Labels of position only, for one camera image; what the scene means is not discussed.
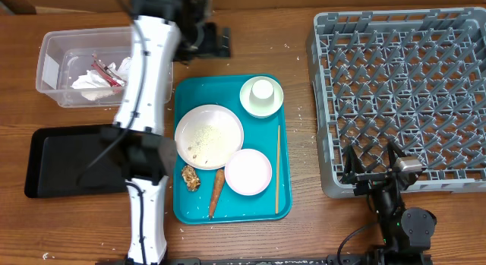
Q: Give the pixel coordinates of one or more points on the white upturned cup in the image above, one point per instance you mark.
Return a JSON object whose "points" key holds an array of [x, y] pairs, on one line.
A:
{"points": [[262, 91]]}

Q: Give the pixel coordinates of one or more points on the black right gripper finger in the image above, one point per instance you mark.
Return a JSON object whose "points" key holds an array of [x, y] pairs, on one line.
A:
{"points": [[353, 163], [394, 152]]}

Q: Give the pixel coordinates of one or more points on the large white plate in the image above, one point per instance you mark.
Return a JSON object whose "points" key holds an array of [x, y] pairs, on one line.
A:
{"points": [[214, 115]]}

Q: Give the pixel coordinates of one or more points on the black tray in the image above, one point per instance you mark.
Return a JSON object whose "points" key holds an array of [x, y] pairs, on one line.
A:
{"points": [[58, 164]]}

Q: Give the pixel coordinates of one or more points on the clear plastic bin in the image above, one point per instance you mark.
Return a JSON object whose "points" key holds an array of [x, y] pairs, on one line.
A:
{"points": [[65, 55]]}

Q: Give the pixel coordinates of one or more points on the small white plate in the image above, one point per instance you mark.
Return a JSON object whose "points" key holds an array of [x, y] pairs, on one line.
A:
{"points": [[248, 172]]}

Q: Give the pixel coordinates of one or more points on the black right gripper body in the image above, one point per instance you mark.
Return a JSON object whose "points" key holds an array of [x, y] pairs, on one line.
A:
{"points": [[368, 182]]}

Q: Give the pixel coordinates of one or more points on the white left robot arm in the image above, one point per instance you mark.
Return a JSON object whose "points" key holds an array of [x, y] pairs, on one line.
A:
{"points": [[162, 32]]}

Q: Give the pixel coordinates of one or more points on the red snack wrapper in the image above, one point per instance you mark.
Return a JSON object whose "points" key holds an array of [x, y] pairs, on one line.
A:
{"points": [[106, 73]]}

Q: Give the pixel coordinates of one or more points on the grey dishwasher rack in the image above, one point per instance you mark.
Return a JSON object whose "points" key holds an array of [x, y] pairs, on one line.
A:
{"points": [[412, 77]]}

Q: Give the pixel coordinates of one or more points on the pale green saucer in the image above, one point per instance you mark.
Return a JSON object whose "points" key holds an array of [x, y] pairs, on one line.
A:
{"points": [[261, 110]]}

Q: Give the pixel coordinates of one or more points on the white napkin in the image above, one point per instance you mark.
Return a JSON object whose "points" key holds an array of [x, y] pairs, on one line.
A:
{"points": [[93, 87]]}

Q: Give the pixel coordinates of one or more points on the pile of rice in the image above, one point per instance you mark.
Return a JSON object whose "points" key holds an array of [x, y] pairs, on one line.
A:
{"points": [[205, 141]]}

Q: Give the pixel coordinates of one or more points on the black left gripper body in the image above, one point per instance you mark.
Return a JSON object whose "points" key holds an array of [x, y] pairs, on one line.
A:
{"points": [[199, 42]]}

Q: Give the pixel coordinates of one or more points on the wooden chopstick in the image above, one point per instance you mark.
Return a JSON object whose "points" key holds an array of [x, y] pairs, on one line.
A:
{"points": [[277, 169]]}

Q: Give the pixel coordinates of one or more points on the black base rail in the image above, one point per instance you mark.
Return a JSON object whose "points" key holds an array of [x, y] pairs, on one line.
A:
{"points": [[266, 261]]}

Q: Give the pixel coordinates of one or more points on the brown walnut food scrap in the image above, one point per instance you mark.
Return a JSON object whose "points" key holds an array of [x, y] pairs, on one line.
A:
{"points": [[190, 178]]}

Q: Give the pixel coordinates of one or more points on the orange carrot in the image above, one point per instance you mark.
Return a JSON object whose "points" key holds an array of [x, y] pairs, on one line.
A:
{"points": [[217, 189]]}

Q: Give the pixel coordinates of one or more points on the teal serving tray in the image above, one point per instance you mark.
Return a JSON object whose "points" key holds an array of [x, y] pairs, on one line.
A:
{"points": [[192, 207]]}

